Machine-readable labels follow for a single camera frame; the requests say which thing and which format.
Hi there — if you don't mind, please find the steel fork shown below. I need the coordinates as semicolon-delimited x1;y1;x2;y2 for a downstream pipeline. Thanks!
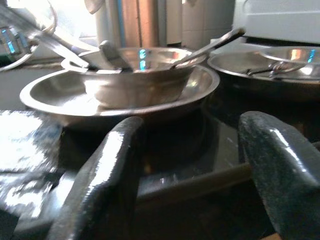
268;67;320;82
241;62;285;77

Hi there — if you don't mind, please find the steel water dispenser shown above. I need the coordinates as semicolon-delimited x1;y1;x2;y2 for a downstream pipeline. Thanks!
94;0;187;50

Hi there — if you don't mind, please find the steel bowl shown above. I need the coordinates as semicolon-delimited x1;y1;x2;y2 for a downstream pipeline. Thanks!
258;45;320;75
60;46;209;109

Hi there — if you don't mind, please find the large white countertop appliance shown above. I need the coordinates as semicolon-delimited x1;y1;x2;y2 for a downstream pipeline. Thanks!
231;0;320;46

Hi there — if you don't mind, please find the white plastic hose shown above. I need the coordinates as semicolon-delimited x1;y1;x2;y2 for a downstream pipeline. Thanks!
0;51;35;73

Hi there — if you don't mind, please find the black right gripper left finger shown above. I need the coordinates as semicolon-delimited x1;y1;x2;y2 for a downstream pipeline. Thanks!
46;116;145;240

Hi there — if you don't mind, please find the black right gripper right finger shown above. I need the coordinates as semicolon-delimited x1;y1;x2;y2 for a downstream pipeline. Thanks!
237;111;320;240

